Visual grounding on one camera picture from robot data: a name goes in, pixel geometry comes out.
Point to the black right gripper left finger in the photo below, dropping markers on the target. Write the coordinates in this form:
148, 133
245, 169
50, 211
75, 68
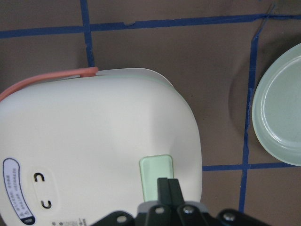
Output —
158, 213

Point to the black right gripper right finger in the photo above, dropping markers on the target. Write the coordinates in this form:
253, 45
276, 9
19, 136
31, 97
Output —
185, 213

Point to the white rice cooker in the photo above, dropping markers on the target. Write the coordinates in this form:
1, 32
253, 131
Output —
77, 145

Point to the green plate near potato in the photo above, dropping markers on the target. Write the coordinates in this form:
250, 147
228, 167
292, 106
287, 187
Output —
276, 108

